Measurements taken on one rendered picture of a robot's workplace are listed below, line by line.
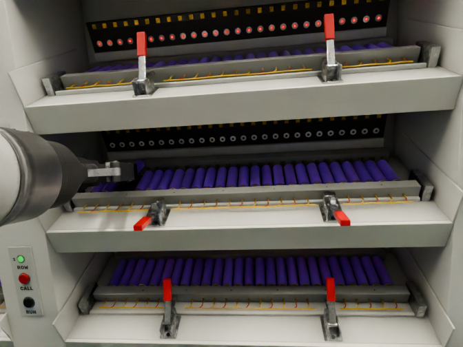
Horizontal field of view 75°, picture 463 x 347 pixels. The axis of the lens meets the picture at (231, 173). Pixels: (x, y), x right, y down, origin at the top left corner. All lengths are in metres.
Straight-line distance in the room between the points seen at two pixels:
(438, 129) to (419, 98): 0.08
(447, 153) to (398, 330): 0.28
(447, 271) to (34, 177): 0.53
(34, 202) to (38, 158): 0.04
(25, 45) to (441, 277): 0.71
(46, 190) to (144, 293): 0.34
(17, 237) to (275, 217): 0.41
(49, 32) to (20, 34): 0.07
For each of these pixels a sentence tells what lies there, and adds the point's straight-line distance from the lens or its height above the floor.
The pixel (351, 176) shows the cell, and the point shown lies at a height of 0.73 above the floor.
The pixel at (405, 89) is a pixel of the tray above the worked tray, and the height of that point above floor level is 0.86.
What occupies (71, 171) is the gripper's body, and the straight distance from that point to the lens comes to 0.36.
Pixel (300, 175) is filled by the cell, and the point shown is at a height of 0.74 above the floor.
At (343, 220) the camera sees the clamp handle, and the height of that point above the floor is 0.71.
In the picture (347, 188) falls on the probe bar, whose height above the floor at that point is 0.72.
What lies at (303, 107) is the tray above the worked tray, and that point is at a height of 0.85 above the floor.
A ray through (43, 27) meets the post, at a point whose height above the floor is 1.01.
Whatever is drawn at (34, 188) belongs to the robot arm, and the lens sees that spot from 0.31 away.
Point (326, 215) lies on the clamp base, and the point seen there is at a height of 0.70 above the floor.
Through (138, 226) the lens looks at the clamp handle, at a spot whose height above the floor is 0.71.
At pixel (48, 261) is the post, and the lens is 0.59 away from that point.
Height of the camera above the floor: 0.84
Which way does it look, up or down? 10 degrees down
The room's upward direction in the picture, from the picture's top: 3 degrees counter-clockwise
